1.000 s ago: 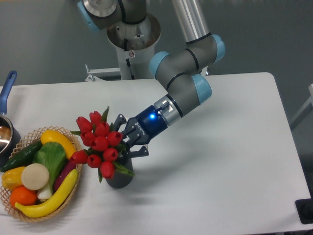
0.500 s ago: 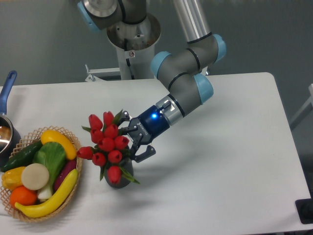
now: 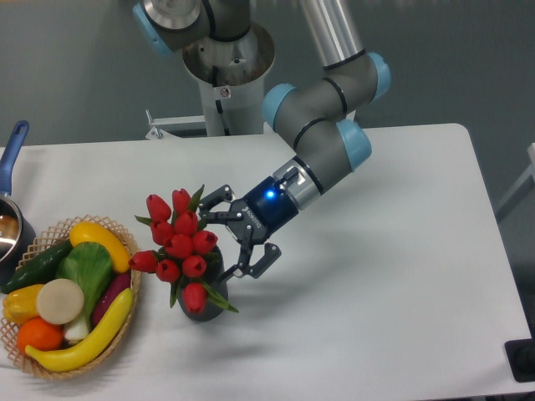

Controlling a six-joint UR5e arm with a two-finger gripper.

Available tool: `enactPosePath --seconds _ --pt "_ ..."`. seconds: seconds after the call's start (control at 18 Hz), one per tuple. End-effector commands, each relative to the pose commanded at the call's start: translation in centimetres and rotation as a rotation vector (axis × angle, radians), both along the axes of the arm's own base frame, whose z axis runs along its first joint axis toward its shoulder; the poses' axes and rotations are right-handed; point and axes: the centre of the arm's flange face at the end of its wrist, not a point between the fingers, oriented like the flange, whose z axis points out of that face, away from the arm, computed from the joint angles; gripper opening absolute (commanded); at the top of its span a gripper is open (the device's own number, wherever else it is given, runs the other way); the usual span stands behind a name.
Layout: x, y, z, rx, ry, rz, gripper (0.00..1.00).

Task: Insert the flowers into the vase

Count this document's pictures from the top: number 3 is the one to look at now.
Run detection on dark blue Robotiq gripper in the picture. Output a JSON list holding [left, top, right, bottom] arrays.
[[196, 175, 301, 284]]

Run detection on red tulip bouquet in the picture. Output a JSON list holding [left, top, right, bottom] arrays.
[[129, 187, 238, 313]]

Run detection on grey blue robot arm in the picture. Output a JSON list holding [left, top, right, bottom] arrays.
[[133, 1, 391, 282]]

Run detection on dark grey ribbed vase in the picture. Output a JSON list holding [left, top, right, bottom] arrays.
[[177, 246, 229, 322]]

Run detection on purple eggplant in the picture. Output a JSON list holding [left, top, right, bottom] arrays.
[[91, 272, 130, 327]]

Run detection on yellow squash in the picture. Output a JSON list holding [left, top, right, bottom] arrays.
[[69, 221, 130, 273]]

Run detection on green leafy bok choy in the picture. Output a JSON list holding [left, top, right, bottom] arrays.
[[55, 242, 113, 345]]

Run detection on woven wicker basket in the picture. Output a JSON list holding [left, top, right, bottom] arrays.
[[1, 215, 141, 380]]

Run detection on beige round disc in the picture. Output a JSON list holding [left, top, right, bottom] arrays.
[[36, 278, 84, 325]]

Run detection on green cucumber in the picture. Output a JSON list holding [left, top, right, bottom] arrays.
[[1, 241, 73, 294]]

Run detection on long yellow banana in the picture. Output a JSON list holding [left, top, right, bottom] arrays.
[[25, 288, 134, 373]]

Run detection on orange fruit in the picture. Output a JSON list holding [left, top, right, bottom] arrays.
[[16, 317, 64, 355]]

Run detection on yellow bell pepper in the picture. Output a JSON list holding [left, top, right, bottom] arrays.
[[3, 284, 44, 325]]

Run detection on black device at edge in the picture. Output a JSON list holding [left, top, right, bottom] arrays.
[[504, 338, 534, 383]]

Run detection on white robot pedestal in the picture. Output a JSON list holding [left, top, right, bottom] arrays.
[[144, 24, 360, 140]]

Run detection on blue handled saucepan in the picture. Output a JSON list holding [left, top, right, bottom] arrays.
[[1, 120, 35, 285]]

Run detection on white frame at right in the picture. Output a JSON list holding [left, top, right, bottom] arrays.
[[494, 143, 534, 224]]

